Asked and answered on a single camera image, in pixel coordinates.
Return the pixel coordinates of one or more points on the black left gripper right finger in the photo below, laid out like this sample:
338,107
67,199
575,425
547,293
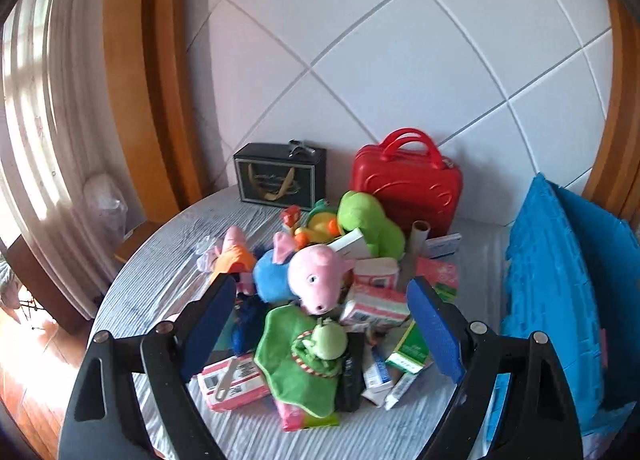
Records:
538,420

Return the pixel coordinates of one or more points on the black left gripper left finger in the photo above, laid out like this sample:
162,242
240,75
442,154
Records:
103,418

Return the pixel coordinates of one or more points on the green medicine box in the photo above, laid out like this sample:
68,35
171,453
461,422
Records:
410,353

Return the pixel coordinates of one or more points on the green one-eyed monster plush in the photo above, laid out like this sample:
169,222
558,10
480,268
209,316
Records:
319,351

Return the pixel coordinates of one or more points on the pink pig plush blue shirt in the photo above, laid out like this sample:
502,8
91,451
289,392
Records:
313,275

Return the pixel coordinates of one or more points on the blue plastic storage bin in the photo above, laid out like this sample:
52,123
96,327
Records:
573,273

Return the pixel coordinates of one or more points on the striped grey tablecloth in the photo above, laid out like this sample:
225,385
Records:
162,278

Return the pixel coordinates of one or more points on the blue feather duster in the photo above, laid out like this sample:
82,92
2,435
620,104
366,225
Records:
248,324

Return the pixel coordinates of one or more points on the green cloth with striped trim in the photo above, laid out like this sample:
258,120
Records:
287,382

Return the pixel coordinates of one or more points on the cardboard tube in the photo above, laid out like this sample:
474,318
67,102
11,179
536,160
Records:
420,230

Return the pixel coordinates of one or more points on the pig plush orange dress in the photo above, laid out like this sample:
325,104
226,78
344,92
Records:
234,257

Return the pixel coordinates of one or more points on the pink white tissue pack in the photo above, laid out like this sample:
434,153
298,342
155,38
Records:
382,308

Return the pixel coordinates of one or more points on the clear plastic bag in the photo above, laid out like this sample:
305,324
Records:
107,208

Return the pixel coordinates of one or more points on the small red white box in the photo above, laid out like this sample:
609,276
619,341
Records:
290,219

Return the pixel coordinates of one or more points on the green frog plush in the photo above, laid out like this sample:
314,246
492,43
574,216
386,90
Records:
359,210

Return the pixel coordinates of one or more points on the red mini suitcase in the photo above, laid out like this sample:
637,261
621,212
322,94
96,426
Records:
412,180

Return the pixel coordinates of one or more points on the yellow duck toy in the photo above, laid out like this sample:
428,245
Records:
321,226

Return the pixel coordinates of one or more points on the white curtain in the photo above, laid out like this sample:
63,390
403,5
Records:
57,130

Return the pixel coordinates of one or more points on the black gift bag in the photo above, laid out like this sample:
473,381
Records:
281,174

